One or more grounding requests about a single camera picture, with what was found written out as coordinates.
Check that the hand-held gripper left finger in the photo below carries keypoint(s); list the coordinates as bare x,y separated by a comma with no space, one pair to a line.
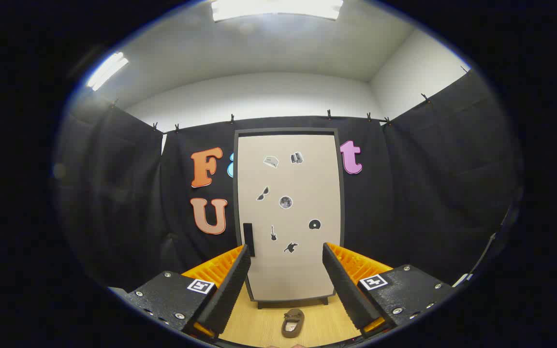
230,290

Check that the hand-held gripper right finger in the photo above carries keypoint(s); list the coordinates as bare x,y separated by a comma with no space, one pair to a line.
346,290

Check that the beige shoe cabinet door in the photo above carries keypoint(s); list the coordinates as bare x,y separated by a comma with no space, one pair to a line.
288,270

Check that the brown fuzzy shoe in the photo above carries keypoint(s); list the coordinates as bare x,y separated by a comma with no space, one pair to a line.
292,324

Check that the dark grey shoe cabinet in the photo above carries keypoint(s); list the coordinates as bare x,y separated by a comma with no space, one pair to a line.
235,183

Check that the black backdrop cloth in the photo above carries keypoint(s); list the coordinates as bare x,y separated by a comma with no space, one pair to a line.
404,193

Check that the narrow ceiling light strip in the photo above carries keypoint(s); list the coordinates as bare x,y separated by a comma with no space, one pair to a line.
107,71

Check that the wide ceiling light panel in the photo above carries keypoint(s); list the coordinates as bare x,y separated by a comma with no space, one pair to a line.
278,8

